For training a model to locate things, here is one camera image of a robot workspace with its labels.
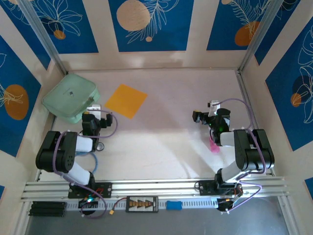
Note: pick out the orange square paper sheet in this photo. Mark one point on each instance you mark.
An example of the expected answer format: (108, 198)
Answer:
(126, 101)

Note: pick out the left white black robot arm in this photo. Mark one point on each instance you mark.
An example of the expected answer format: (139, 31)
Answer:
(63, 151)

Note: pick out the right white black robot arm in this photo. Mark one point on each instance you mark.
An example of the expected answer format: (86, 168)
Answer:
(254, 151)

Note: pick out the grey metal base sheet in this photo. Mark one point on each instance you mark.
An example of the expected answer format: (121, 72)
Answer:
(171, 225)

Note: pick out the blue tube stethoscope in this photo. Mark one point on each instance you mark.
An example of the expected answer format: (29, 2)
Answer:
(100, 147)

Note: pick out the pink clear plastic box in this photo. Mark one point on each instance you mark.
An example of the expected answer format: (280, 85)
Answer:
(215, 147)

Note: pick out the mint green zip case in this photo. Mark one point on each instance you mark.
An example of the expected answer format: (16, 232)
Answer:
(69, 96)

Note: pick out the blue poster dark circle leaves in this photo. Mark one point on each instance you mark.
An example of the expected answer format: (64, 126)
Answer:
(288, 98)

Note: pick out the small black circuit board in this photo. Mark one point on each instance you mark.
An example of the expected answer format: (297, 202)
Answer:
(88, 202)

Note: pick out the round black circuit board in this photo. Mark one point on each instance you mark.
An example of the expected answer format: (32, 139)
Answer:
(226, 205)

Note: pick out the blue poster beige circle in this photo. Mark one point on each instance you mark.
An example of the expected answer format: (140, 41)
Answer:
(156, 36)

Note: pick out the black power distribution board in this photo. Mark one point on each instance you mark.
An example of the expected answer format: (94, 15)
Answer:
(141, 204)

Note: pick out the blue poster white flower outline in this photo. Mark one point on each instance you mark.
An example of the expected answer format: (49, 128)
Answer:
(73, 36)

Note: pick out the blue foam block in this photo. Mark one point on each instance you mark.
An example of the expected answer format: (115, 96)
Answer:
(174, 205)

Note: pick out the black ribbed block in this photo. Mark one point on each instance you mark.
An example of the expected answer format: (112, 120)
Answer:
(47, 209)

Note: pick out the blue poster orange circle fern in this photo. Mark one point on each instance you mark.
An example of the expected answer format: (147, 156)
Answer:
(225, 24)

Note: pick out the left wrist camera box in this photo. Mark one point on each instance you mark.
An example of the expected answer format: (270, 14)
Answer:
(94, 108)

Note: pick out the aluminium table side rail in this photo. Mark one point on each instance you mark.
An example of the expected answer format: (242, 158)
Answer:
(245, 98)

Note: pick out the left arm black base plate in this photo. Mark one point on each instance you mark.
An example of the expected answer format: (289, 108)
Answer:
(105, 189)

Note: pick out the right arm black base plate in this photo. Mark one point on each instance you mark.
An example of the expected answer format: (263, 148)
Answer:
(205, 187)

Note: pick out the long aluminium mounting rail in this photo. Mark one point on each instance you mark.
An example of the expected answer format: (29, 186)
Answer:
(159, 186)

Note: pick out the aluminium frame post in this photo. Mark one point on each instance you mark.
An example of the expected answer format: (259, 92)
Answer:
(259, 34)
(41, 34)

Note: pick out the blue floral wall poster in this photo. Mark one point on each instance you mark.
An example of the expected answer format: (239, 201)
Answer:
(22, 36)
(278, 31)

